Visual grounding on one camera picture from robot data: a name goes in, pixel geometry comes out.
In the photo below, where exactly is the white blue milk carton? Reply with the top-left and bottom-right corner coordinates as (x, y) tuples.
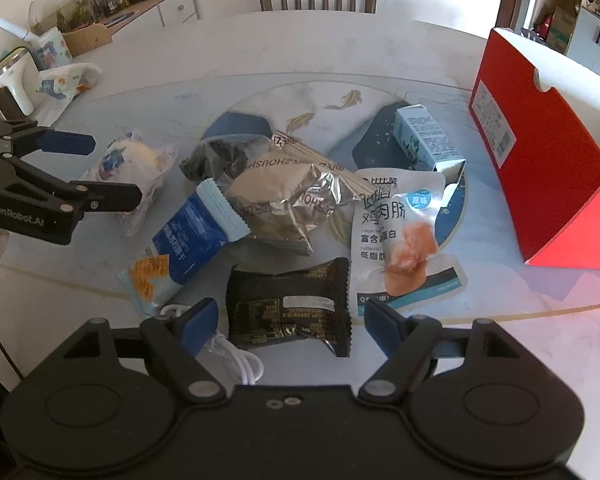
(393, 104), (466, 196)

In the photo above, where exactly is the silver foil snack packet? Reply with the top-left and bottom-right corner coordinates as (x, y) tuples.
(227, 130), (377, 257)

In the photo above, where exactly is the open brown cardboard box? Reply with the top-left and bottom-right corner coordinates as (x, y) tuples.
(30, 10), (114, 57)

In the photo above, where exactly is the white cable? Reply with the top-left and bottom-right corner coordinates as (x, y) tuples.
(160, 302), (263, 386)

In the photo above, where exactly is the white handheld appliance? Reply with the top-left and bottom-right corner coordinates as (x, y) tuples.
(0, 67), (35, 116)

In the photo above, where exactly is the printed white plastic bag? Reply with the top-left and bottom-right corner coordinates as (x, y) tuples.
(36, 62), (102, 99)

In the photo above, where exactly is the black snack packet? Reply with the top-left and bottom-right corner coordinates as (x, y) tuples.
(226, 257), (351, 359)

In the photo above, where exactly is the blue biscuit packet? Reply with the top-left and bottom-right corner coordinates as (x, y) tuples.
(119, 178), (251, 318)

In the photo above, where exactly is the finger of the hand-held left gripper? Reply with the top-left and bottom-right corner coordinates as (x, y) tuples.
(0, 119), (97, 157)
(0, 155), (144, 215)

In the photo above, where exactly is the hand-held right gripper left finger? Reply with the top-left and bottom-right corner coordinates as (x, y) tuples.
(62, 298), (229, 406)

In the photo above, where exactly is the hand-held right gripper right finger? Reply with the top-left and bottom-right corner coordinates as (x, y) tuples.
(358, 300), (524, 404)

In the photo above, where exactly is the white sideboard with wooden top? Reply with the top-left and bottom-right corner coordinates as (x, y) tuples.
(102, 0), (201, 52)

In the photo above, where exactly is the white sausage packet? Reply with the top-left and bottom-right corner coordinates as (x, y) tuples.
(351, 166), (468, 309)

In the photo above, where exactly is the clear packet with dark contents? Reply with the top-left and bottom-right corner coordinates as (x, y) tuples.
(179, 134), (275, 183)

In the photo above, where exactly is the teal printed cardboard box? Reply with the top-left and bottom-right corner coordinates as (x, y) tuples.
(544, 6), (578, 54)

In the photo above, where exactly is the red cardboard box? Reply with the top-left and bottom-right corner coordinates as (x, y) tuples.
(468, 26), (600, 272)

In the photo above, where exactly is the printed white mug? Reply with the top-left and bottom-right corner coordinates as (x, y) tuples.
(30, 27), (74, 72)

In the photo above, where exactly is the white marble desktop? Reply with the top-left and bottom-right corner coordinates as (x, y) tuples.
(0, 10), (600, 466)

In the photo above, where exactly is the clear bread packet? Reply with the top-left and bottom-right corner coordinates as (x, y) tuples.
(80, 130), (179, 238)

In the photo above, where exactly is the white cabinet with black handles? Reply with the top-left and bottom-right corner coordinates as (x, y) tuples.
(564, 6), (600, 83)

